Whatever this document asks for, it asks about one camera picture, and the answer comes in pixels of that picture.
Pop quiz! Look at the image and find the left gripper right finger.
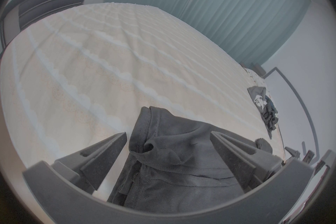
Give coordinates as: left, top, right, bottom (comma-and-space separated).
210, 131, 282, 189

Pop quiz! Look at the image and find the white printed pillow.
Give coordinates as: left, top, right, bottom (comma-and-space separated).
243, 68, 265, 82

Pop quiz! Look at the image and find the bed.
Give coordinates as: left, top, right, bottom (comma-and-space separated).
0, 2, 319, 205

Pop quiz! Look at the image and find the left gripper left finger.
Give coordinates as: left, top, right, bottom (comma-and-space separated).
54, 132, 128, 190

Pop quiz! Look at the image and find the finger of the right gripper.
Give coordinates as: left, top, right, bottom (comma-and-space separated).
303, 150, 315, 165
284, 146, 301, 160

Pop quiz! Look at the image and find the pile of clothes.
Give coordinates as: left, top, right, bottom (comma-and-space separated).
247, 86, 279, 139

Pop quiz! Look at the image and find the black T-shirt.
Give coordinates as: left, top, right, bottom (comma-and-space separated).
106, 106, 273, 212

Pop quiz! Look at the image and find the blue-green curtain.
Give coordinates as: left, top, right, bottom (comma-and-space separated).
104, 0, 313, 65

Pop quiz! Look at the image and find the grey bedside table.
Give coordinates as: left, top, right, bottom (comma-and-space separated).
240, 61, 265, 74

